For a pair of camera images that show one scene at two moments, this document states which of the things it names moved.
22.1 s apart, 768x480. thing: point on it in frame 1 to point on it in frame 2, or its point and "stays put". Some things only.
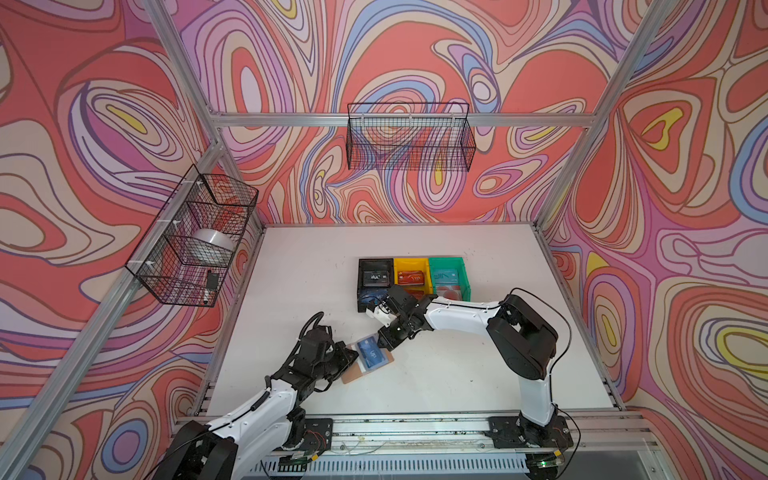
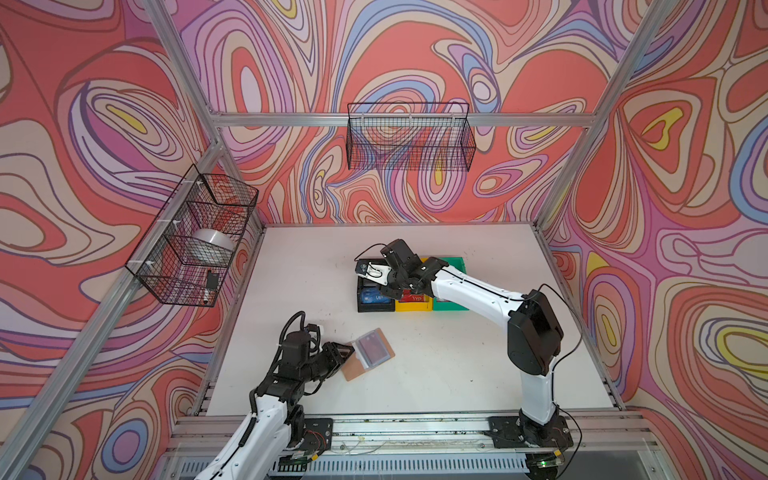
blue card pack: (371, 352) to (373, 295)
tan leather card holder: (371, 357) stays put
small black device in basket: (212, 281) stays put
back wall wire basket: (410, 137) stays put
